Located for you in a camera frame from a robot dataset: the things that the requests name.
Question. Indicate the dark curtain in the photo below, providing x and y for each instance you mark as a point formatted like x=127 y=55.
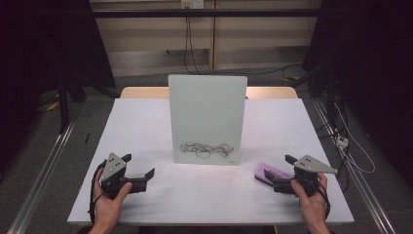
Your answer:
x=373 y=65
x=39 y=48

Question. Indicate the white table sheet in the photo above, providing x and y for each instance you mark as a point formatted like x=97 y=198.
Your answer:
x=146 y=130

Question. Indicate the white wall socket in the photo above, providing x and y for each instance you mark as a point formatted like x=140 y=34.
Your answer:
x=192 y=3

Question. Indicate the black metal stand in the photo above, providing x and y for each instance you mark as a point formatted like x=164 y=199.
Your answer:
x=329 y=97
x=63 y=104

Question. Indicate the person's left hand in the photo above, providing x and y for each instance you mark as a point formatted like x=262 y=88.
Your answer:
x=108 y=208

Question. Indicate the black horizontal bar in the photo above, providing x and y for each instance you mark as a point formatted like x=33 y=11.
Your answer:
x=207 y=13

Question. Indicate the small black stick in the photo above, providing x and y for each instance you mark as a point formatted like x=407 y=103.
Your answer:
x=87 y=138

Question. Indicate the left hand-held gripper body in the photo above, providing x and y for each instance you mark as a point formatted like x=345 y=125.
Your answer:
x=112 y=166

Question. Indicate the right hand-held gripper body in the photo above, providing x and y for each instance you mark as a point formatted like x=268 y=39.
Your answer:
x=312 y=165

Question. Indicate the person's right hand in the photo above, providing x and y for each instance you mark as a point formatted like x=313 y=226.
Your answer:
x=311 y=204

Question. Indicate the pale glass whiteboard with stand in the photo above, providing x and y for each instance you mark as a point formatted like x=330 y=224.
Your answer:
x=207 y=113

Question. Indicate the purple and black eraser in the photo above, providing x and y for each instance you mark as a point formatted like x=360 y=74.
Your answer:
x=268 y=169

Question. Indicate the metal floor rail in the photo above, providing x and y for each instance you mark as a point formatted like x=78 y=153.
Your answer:
x=42 y=175
x=363 y=185

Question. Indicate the wooden table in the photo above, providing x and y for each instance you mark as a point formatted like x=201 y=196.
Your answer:
x=142 y=92

